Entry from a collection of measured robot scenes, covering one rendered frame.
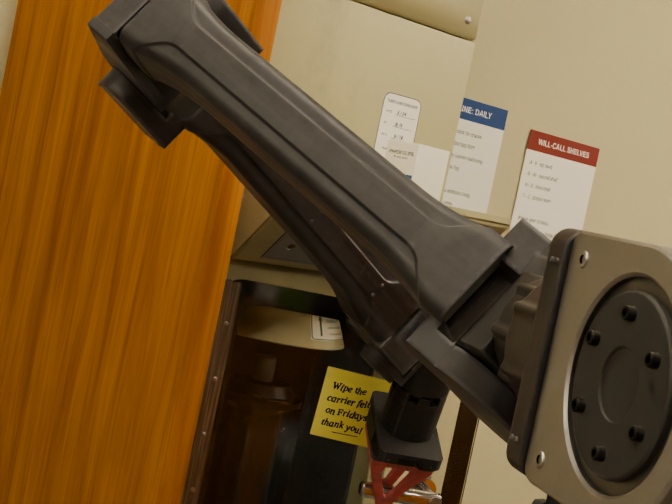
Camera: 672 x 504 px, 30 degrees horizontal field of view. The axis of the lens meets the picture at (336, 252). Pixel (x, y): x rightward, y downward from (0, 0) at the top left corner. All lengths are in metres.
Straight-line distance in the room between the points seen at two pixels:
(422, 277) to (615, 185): 1.81
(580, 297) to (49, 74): 1.04
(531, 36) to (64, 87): 1.04
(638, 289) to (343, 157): 0.28
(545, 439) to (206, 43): 0.38
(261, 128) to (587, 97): 1.66
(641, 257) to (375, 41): 0.93
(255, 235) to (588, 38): 1.24
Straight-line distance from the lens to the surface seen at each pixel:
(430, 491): 1.38
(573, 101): 2.39
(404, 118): 1.48
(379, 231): 0.75
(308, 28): 1.37
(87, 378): 1.37
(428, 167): 1.40
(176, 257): 1.25
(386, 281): 1.11
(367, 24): 1.43
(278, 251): 1.32
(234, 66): 0.82
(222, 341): 1.33
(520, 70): 2.27
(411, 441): 1.27
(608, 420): 0.54
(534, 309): 0.62
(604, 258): 0.57
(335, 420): 1.36
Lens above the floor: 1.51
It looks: 3 degrees down
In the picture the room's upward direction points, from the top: 12 degrees clockwise
